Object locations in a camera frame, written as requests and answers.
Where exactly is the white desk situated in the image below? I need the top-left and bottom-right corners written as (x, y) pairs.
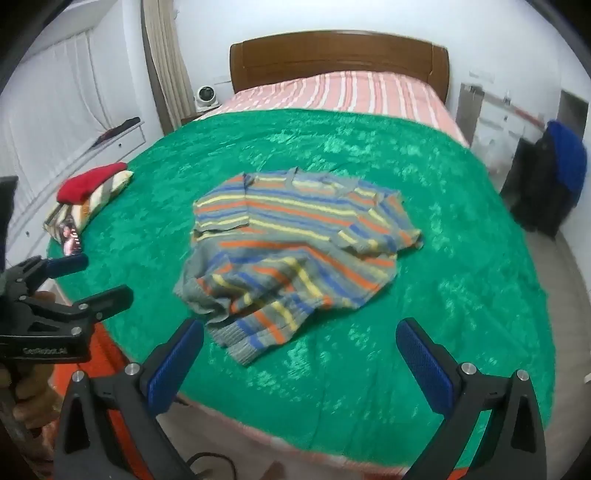
top-left (475, 92), bottom-right (550, 176)

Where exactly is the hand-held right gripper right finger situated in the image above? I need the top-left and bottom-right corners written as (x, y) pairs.
top-left (396, 318), bottom-right (548, 480)

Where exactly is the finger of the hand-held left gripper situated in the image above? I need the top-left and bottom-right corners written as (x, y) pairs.
top-left (21, 285), bottom-right (134, 325)
top-left (4, 254), bottom-right (89, 292)

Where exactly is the person's left hand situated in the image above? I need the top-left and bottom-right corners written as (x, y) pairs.
top-left (8, 367), bottom-right (60, 437)

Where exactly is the wooden bed headboard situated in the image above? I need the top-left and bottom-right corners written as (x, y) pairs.
top-left (229, 34), bottom-right (450, 104)

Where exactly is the black cable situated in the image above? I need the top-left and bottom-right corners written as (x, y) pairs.
top-left (185, 451), bottom-right (241, 480)

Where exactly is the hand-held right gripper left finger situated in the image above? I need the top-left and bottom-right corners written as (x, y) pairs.
top-left (54, 318), bottom-right (205, 480)

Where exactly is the green patterned blanket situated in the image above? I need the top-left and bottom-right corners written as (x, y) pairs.
top-left (46, 108), bottom-right (557, 467)

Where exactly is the red folded cloth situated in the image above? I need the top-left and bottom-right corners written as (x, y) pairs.
top-left (56, 162), bottom-right (128, 204)

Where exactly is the black remote control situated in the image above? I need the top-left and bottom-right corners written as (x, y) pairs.
top-left (59, 220), bottom-right (84, 257)

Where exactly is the blue jacket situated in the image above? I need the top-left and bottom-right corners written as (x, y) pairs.
top-left (545, 120), bottom-right (588, 208)

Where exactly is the white wardrobe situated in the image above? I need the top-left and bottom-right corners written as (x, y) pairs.
top-left (0, 32), bottom-right (153, 259)

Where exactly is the white security camera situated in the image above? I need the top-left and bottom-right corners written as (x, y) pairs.
top-left (193, 85), bottom-right (221, 112)

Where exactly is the striped pillow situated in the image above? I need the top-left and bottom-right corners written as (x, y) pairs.
top-left (43, 170), bottom-right (134, 241)

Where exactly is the pink striped bed sheet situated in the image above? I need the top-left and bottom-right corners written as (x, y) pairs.
top-left (194, 70), bottom-right (469, 148)

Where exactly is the striped knit sweater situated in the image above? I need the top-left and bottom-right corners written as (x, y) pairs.
top-left (173, 168), bottom-right (424, 367)

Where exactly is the black object on shelf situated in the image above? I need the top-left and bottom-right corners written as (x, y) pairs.
top-left (90, 117), bottom-right (141, 148)

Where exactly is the beige curtain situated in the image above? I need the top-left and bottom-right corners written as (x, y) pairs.
top-left (141, 0), bottom-right (195, 134)

